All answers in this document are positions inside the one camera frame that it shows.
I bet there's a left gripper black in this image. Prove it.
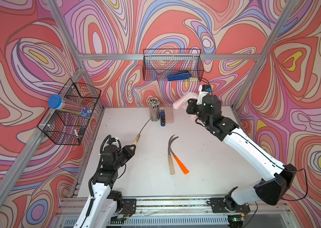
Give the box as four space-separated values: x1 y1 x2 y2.
112 144 135 172

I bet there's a wooden handle sickle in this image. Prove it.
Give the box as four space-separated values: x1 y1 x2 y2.
133 118 152 145
168 135 175 175

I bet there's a pink terry rag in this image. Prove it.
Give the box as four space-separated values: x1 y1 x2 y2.
172 92 198 109

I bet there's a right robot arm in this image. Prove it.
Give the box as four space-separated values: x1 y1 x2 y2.
186 95 297 211

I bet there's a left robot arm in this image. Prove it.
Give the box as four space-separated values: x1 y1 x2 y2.
73 144 136 228

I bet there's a pink rectangular box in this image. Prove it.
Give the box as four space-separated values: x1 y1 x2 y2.
164 106 174 124

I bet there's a blue tool in basket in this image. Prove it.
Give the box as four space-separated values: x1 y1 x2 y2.
167 71 192 81

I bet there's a blue stapler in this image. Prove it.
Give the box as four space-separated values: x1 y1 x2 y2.
160 109 166 127

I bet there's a cup of coloured pencils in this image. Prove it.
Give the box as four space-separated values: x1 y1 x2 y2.
148 97 160 122

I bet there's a blue cap pencil tube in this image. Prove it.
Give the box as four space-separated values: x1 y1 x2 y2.
47 95 92 118

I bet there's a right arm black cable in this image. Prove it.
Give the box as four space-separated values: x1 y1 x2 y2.
200 78 308 228

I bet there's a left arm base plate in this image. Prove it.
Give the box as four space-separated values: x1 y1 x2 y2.
115 198 137 215

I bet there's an orange handle sickle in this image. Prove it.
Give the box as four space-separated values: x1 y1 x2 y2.
171 136 190 175

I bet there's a black wire basket left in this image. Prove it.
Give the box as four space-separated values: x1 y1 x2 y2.
37 79 101 145

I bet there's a black wire basket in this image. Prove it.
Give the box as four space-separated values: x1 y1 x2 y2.
37 79 101 145
142 47 204 82

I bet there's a black wire basket back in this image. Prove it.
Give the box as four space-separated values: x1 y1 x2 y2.
142 47 204 82

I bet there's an aluminium front rail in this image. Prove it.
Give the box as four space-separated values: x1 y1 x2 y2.
57 196 291 215

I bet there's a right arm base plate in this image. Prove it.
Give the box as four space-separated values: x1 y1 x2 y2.
206 198 251 214

